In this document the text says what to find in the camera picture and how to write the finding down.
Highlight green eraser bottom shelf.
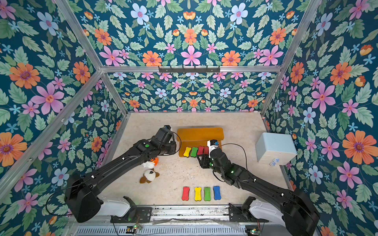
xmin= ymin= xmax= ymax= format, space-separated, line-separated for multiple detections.
xmin=191 ymin=147 xmax=198 ymax=157

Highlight green eraser shelf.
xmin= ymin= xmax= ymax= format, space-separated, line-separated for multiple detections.
xmin=191 ymin=147 xmax=198 ymax=157
xmin=203 ymin=187 xmax=211 ymax=202

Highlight green eraser top shelf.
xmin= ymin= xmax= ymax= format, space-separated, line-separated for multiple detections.
xmin=203 ymin=187 xmax=211 ymax=202

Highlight blue eraser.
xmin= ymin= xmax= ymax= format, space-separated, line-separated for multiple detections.
xmin=213 ymin=186 xmax=221 ymax=201

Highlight yellow eraser top shelf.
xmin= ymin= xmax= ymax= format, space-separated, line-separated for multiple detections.
xmin=195 ymin=187 xmax=202 ymax=202

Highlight yellow eraser shelf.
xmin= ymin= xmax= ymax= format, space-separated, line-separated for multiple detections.
xmin=195 ymin=187 xmax=202 ymax=202
xmin=183 ymin=147 xmax=192 ymax=157

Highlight red eraser top shelf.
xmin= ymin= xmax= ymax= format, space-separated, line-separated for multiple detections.
xmin=182 ymin=186 xmax=190 ymax=201

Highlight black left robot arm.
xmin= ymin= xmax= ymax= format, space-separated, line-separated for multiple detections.
xmin=65 ymin=125 xmax=176 ymax=223

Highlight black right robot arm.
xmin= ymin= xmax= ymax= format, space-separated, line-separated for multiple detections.
xmin=197 ymin=148 xmax=320 ymax=236

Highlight yellow eraser bottom shelf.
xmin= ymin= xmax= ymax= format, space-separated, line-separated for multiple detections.
xmin=183 ymin=147 xmax=192 ymax=157

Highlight orange wooden two-tier shelf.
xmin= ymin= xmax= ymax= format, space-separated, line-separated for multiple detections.
xmin=176 ymin=127 xmax=224 ymax=157

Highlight orange tiger plush toy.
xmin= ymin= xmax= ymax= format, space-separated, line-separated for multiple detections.
xmin=142 ymin=157 xmax=159 ymax=169

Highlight brown white dog plush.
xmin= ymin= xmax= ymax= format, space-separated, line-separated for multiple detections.
xmin=139 ymin=169 xmax=160 ymax=184

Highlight light blue box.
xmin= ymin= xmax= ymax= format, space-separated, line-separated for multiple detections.
xmin=256 ymin=132 xmax=297 ymax=166

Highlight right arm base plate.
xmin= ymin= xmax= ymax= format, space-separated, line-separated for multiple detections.
xmin=228 ymin=196 xmax=268 ymax=223

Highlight metal front rail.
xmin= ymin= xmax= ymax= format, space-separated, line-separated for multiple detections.
xmin=63 ymin=205 xmax=318 ymax=236

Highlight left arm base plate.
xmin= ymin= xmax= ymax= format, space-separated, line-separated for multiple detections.
xmin=111 ymin=196 xmax=152 ymax=224

